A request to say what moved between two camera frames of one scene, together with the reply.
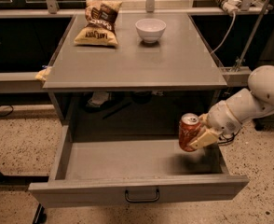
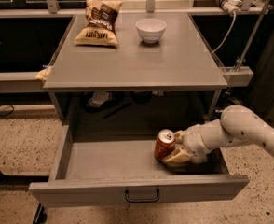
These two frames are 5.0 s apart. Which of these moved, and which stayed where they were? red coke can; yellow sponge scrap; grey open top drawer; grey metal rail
Moved: red coke can
Stayed: yellow sponge scrap; grey metal rail; grey open top drawer
